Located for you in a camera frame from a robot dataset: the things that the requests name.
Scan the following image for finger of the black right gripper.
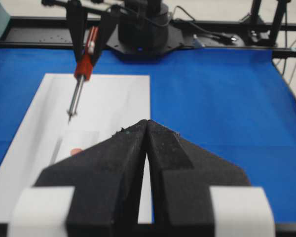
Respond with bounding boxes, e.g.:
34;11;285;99
91;12;120;67
66;0;87;63

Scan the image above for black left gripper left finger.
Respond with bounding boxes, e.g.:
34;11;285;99
7;119;148;237

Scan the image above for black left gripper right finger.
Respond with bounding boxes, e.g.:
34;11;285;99
146;119;278;237

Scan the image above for red-handled soldering iron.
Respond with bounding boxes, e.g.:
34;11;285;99
67;26;98;123

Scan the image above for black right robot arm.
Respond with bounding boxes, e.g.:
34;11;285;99
41;0;168;64

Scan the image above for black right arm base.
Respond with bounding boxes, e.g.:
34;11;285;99
107;0;185;56

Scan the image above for white base board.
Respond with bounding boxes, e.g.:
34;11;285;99
0;74;150;223

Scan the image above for blue table cloth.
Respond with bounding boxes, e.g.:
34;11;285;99
0;49;296;222

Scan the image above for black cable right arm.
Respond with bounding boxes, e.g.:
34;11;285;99
138;5;237;45

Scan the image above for black aluminium frame rail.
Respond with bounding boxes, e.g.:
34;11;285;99
0;0;296;59

